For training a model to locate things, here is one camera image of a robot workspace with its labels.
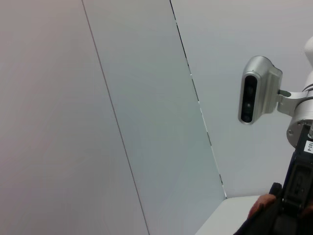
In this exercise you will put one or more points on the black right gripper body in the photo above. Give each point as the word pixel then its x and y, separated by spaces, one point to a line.
pixel 300 176

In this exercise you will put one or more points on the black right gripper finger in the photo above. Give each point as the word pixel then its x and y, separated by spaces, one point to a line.
pixel 291 206

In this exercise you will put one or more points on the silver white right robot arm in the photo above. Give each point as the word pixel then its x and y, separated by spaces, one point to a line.
pixel 303 107

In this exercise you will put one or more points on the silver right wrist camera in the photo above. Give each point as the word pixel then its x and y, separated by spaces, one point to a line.
pixel 259 93

